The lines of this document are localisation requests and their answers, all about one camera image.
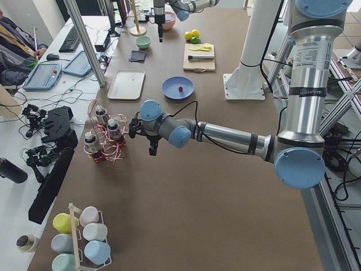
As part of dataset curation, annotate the seated person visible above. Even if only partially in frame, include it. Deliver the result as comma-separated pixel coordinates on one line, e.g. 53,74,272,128
1,12,48,86

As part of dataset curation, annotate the thick lemon half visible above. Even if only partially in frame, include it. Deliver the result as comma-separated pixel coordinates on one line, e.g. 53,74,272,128
203,43,212,50

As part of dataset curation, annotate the whole yellow lemon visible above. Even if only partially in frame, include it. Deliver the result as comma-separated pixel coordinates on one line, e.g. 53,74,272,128
191,29,200,38
184,32,193,41

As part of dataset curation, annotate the cream rabbit tray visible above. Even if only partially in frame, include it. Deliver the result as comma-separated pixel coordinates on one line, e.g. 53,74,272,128
107,69,146,100

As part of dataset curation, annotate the mint green cup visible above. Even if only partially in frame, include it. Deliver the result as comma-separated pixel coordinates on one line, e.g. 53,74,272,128
51,253,76,271

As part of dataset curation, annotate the black computer mouse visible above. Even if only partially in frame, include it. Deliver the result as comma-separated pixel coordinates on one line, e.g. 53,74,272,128
46,53,60,61

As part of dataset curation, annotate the yellow plastic knife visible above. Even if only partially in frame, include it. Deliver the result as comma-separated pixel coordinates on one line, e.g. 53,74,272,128
188,45,212,51

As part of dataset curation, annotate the blue round plate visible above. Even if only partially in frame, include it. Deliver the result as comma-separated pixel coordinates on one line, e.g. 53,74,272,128
161,76,195,100

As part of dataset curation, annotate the black water bottle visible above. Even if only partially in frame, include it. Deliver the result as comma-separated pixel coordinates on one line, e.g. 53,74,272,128
1,158,28,183

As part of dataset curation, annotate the aluminium frame post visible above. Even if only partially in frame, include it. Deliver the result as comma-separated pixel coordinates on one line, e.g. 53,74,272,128
64,0,106,87

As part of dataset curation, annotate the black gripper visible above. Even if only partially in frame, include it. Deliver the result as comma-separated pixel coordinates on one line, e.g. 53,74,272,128
155,14,165,42
146,134,161,156

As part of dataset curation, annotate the pink cup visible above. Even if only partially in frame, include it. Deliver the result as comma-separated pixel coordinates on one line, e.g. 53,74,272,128
80,206,99,227

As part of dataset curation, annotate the pink bowl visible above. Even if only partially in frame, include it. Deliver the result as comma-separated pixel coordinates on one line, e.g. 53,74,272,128
162,11,177,30

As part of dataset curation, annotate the grey cup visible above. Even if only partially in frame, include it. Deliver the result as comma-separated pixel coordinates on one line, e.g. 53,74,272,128
51,233,73,254

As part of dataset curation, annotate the black gripper stand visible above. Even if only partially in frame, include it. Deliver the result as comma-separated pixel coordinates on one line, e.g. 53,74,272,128
26,106,78,224

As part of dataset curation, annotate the grey folded cloth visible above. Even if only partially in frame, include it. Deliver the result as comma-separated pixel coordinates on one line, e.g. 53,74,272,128
129,50,147,62

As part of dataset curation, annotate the bamboo cutting board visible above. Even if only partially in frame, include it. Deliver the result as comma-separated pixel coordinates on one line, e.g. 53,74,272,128
183,43,215,72

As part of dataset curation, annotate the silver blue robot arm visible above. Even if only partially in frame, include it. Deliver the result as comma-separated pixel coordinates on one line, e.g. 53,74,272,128
140,1,350,189
153,0,219,42

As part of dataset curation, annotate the copper wire bottle rack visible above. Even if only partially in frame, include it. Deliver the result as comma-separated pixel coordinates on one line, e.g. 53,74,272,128
83,99,129,164

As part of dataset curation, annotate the green lime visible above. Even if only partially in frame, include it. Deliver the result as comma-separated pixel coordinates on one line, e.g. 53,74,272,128
190,37,199,44

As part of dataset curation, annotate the yellow cup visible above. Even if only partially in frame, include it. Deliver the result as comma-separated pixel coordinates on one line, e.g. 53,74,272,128
52,213,72,234

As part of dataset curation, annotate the rear white-label drink bottle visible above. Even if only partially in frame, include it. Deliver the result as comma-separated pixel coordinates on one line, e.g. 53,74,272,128
95,106,109,126

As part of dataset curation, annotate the blue teach pendant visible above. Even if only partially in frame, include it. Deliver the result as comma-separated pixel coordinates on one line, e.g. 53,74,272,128
62,50,92,77
23,63,62,91

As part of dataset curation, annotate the middle white-label drink bottle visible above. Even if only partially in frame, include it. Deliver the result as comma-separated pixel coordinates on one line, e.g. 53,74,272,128
107,119,125,145

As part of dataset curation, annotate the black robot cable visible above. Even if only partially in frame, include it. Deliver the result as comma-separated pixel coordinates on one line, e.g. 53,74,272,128
170,100,254,155

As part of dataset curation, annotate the white cup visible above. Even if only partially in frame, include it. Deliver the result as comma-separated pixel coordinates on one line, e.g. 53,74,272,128
83,223,108,242

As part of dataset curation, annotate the light blue cup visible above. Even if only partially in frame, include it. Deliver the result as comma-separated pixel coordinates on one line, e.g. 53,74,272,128
84,240,111,265

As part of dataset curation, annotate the steel rod black tip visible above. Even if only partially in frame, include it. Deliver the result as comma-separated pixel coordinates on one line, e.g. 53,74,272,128
187,55,214,60

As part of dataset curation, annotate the wooden stand round base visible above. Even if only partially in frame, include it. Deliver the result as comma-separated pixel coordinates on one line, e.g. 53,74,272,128
128,0,147,37

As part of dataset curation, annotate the black keyboard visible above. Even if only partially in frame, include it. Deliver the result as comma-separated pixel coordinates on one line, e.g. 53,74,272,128
59,27,80,53

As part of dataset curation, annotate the front white-label drink bottle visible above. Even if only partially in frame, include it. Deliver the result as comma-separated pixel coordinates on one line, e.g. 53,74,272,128
84,132,103,162

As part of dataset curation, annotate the mint green bowl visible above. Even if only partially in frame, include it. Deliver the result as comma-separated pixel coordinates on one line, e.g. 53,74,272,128
135,36,151,49

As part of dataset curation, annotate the white wire cup rack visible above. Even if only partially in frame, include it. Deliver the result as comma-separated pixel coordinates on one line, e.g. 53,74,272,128
68,203,112,270

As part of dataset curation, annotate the white-label drink bottle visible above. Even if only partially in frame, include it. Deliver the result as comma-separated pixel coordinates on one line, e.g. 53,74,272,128
95,106,109,126
84,132,103,162
107,119,125,145

